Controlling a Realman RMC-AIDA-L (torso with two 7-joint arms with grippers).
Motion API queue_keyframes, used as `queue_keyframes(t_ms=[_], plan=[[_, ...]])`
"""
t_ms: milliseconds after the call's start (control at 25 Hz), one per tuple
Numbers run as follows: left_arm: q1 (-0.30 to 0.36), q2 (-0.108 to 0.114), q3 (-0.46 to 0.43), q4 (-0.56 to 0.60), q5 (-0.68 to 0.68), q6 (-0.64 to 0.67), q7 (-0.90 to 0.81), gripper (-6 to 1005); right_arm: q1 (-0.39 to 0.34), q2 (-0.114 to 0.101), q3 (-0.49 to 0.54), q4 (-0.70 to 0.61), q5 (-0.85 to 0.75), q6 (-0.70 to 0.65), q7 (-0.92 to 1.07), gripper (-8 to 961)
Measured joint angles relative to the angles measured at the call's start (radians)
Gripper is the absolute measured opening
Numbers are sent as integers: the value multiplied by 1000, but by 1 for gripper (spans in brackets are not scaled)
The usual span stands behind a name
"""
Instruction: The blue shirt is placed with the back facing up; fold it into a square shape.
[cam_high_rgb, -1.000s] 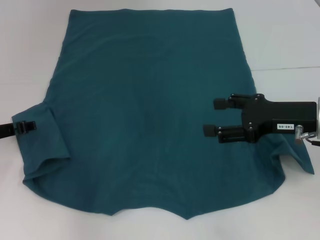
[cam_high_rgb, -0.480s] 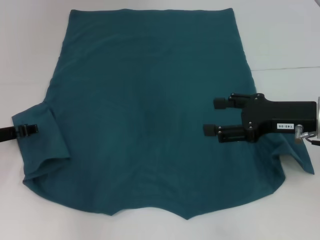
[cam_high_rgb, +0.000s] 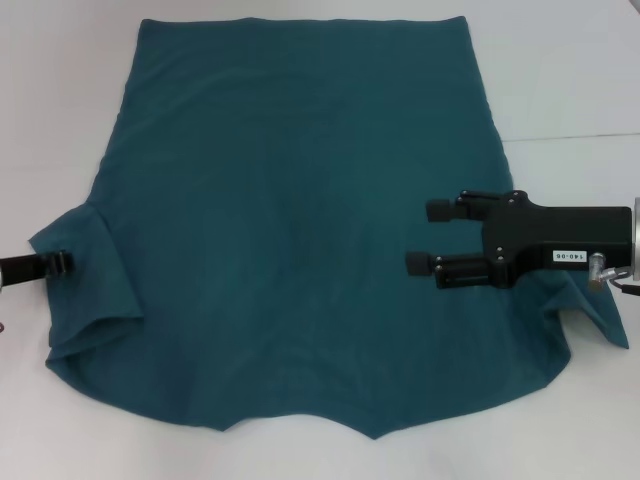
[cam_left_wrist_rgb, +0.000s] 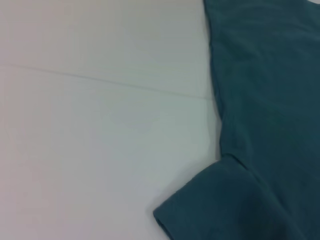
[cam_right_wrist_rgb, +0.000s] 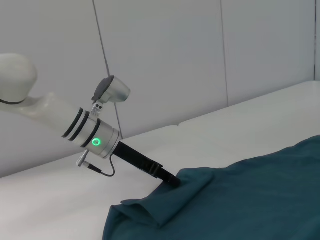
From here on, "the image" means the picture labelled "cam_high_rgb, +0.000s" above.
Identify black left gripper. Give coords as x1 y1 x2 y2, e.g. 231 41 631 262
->
1 250 76 289

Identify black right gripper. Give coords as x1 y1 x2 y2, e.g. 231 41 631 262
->
405 189 633 292

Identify teal blue shirt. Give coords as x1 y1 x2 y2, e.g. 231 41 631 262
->
27 16 630 427

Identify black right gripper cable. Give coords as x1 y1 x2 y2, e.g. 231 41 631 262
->
603 268 640 297

